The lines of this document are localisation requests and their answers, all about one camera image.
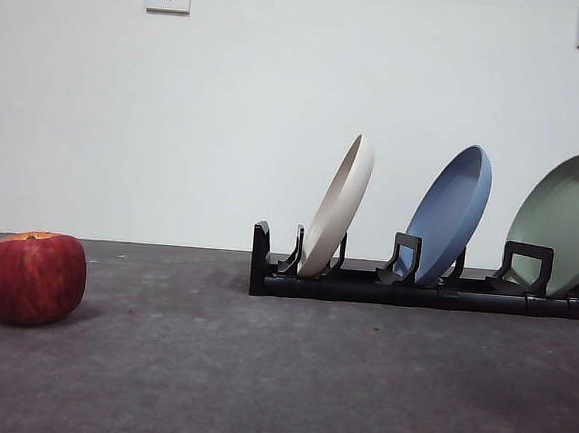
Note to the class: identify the pale yellow plate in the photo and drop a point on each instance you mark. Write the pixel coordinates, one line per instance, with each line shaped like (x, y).
(337, 210)

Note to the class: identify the red apple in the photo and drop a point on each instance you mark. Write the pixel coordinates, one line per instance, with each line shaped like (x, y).
(33, 281)

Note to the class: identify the black plate rack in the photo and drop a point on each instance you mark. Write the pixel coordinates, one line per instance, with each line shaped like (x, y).
(354, 292)

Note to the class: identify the blue plate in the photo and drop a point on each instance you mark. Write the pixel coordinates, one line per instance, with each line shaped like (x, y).
(450, 214)

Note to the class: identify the green plate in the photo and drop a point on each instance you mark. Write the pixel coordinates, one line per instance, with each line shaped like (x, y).
(565, 218)

